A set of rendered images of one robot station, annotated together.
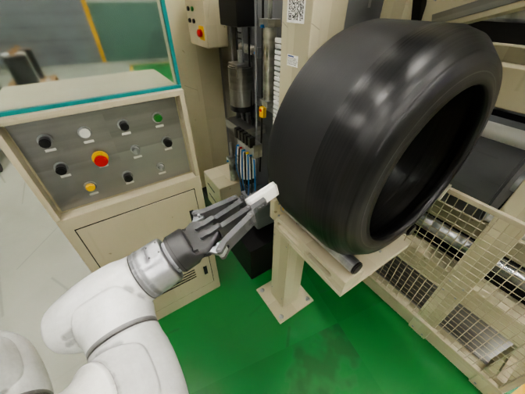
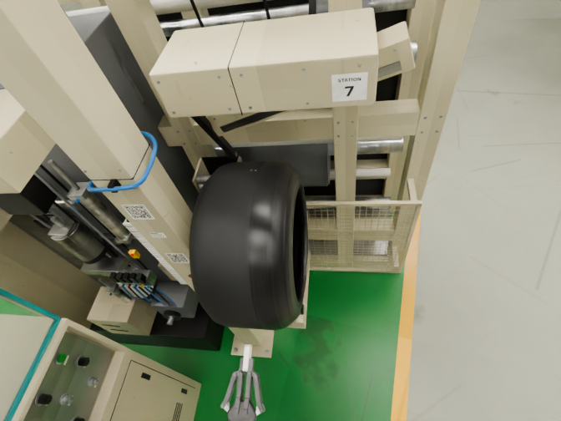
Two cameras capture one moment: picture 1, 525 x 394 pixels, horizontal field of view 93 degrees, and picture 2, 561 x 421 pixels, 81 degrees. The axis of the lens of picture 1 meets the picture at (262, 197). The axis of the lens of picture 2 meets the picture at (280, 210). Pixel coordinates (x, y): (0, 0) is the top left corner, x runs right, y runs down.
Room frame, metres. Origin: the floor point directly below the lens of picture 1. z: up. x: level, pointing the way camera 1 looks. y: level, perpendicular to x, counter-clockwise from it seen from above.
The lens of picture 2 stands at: (0.05, 0.01, 2.23)
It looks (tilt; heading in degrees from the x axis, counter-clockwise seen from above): 53 degrees down; 322
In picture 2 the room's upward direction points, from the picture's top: 15 degrees counter-clockwise
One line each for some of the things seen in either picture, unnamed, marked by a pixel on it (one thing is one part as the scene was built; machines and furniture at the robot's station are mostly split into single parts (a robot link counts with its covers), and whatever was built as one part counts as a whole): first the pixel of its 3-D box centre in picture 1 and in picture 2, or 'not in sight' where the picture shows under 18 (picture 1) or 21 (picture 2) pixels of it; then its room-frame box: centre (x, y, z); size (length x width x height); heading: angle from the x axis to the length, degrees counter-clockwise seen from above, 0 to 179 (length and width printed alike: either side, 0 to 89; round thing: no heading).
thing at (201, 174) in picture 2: not in sight; (225, 189); (1.06, -0.50, 1.05); 0.20 x 0.15 x 0.30; 33
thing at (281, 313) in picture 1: (284, 294); (254, 334); (0.87, -0.14, 0.01); 0.27 x 0.27 x 0.02; 33
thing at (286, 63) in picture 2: not in sight; (267, 65); (0.73, -0.62, 1.71); 0.61 x 0.25 x 0.15; 33
